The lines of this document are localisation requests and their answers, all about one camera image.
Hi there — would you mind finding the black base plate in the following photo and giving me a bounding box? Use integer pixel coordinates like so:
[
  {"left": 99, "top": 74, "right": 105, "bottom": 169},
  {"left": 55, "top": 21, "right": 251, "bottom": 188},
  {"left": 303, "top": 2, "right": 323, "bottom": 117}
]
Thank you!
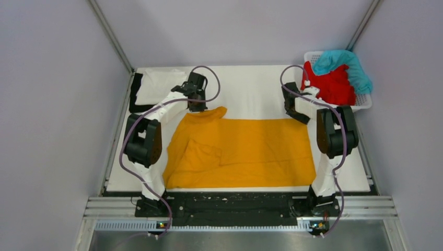
[{"left": 135, "top": 192, "right": 341, "bottom": 227}]

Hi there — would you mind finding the yellow t shirt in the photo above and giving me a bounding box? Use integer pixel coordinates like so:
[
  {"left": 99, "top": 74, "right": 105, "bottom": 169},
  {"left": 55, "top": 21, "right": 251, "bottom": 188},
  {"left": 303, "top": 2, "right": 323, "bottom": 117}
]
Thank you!
[{"left": 162, "top": 107, "right": 316, "bottom": 189}]

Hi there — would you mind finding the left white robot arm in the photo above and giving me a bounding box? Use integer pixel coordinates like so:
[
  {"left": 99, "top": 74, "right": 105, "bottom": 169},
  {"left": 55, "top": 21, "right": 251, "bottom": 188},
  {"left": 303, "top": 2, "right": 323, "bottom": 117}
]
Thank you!
[{"left": 119, "top": 71, "right": 208, "bottom": 216}]

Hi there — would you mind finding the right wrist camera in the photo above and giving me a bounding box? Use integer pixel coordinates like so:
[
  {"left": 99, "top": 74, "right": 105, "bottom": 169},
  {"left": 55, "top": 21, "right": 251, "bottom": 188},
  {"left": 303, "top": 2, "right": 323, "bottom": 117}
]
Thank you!
[{"left": 302, "top": 80, "right": 320, "bottom": 98}]

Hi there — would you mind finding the white plastic basket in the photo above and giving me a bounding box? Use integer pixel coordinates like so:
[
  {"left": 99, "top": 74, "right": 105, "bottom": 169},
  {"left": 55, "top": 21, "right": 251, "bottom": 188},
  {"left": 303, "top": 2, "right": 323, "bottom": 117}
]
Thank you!
[{"left": 304, "top": 51, "right": 372, "bottom": 111}]

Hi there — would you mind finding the red t shirt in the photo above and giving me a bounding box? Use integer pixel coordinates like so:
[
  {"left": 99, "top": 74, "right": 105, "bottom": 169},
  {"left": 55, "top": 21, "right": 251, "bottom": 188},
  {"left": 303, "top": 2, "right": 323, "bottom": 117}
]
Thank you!
[{"left": 301, "top": 62, "right": 356, "bottom": 106}]

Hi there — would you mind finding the teal t shirt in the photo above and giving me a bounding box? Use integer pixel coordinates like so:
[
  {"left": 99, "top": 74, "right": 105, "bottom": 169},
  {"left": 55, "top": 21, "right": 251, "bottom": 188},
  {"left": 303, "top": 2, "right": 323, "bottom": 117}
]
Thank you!
[{"left": 312, "top": 49, "right": 374, "bottom": 95}]

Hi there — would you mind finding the folded black t shirt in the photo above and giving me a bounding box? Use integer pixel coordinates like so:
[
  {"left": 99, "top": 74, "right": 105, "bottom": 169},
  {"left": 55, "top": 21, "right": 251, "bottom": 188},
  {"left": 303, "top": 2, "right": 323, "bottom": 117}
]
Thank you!
[{"left": 129, "top": 73, "right": 156, "bottom": 113}]

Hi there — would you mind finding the folded white t shirt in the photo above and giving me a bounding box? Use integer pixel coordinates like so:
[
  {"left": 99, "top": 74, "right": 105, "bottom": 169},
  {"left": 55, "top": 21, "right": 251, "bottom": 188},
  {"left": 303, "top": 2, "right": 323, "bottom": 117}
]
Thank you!
[{"left": 135, "top": 69, "right": 187, "bottom": 106}]

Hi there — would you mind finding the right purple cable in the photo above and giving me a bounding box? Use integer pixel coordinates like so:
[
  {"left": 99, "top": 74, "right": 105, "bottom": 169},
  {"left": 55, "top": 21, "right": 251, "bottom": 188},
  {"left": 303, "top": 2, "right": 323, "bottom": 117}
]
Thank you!
[{"left": 279, "top": 64, "right": 348, "bottom": 239}]

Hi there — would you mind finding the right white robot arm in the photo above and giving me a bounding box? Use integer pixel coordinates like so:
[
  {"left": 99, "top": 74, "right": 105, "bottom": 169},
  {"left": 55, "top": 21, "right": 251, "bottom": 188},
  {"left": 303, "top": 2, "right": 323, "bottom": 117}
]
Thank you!
[{"left": 282, "top": 82, "right": 359, "bottom": 215}]

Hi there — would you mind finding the aluminium frame rail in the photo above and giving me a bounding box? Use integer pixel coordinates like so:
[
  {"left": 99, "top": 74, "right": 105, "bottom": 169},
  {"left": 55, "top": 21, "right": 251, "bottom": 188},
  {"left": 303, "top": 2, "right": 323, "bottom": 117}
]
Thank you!
[{"left": 75, "top": 195, "right": 409, "bottom": 250}]

